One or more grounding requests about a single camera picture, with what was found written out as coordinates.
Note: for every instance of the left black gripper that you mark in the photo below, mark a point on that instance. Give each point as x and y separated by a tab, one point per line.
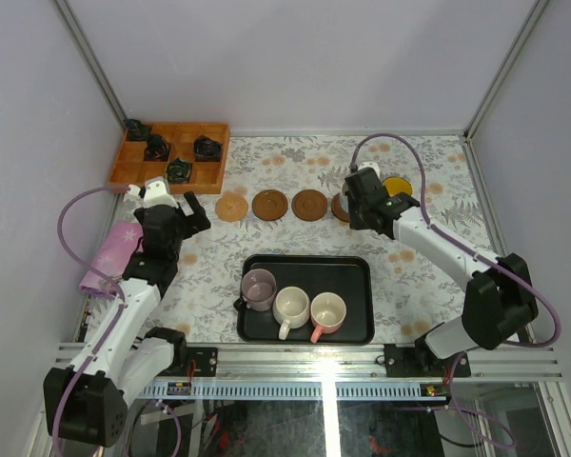
187	221

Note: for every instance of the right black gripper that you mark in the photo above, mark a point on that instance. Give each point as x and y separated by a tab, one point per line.
355	224

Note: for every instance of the yellow mug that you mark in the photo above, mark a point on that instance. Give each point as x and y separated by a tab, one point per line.
395	185

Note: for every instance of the woven rattan coaster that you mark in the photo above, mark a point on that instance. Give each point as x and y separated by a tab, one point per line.
231	207

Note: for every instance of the dark wooden coaster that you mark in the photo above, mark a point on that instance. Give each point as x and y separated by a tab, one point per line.
269	205
309	205
338	210

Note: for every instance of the blue mug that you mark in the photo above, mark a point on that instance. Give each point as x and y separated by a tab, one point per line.
343	200

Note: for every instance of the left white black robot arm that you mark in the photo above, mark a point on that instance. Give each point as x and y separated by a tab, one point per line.
88	401

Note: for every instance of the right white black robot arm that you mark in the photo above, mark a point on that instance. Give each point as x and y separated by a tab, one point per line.
498	301

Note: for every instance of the dark green yellow roll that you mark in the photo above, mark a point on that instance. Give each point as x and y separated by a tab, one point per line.
178	171

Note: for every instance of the orange wooden compartment tray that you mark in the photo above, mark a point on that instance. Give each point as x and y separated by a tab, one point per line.
205	177

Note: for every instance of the pink princess cloth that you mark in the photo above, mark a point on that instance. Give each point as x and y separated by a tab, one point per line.
112	259

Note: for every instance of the purple mug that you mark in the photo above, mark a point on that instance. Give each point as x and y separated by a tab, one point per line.
257	291

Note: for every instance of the floral tablecloth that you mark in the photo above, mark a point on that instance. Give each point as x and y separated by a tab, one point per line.
410	295

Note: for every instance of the pink mug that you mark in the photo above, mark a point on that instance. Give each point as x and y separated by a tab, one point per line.
327	314

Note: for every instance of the black roll far corner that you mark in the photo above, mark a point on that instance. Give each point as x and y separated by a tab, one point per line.
133	124

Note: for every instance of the cream white mug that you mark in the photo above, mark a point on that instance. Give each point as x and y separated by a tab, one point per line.
291	310

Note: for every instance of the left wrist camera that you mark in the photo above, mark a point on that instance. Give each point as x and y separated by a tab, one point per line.
157	192

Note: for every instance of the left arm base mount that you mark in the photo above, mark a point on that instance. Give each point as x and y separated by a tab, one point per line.
190	362

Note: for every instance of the aluminium front rail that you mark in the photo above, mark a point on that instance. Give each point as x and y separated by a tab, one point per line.
247	362

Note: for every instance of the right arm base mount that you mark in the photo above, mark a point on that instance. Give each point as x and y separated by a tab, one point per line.
416	360

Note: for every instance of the blue slotted cable duct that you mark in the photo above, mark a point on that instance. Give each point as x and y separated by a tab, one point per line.
349	391

